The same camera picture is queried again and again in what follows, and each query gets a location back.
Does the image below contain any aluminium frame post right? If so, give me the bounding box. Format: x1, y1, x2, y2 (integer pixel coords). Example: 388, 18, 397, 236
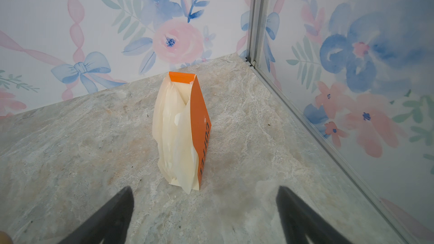
246, 0, 269, 68

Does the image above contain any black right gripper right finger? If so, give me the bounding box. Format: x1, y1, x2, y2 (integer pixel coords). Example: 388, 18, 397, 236
276, 186, 350, 244

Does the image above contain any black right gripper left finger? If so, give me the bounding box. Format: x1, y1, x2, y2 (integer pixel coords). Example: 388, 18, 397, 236
60, 186, 134, 244

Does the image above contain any coffee filter pack orange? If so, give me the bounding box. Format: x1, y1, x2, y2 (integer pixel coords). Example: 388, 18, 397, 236
152, 72, 212, 194

